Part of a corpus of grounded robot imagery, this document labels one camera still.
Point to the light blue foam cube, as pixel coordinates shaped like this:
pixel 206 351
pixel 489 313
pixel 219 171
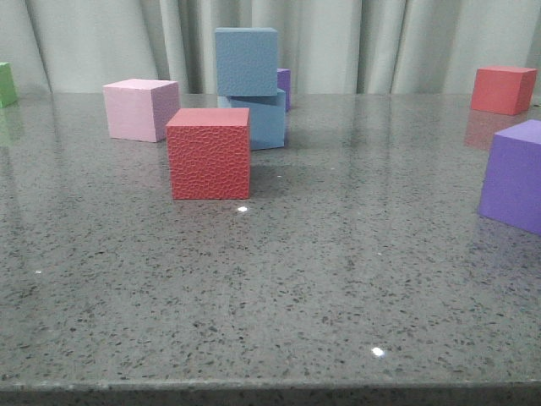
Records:
pixel 267 118

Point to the darker blue foam cube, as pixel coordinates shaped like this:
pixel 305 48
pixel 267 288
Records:
pixel 246 61

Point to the red textured foam cube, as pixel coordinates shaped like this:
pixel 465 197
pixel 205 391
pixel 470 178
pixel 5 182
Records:
pixel 209 153

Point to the purple foam cube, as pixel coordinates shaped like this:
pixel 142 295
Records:
pixel 284 83

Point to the pink foam cube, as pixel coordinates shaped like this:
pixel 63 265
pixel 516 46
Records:
pixel 140 109

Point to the large near purple cube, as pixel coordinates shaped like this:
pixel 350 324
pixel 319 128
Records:
pixel 511 189

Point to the grey curtain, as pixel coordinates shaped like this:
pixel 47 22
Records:
pixel 331 47

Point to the far red foam cube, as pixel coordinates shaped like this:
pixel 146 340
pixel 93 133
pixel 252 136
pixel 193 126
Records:
pixel 503 89

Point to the green foam cube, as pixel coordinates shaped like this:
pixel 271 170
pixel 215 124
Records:
pixel 8 94

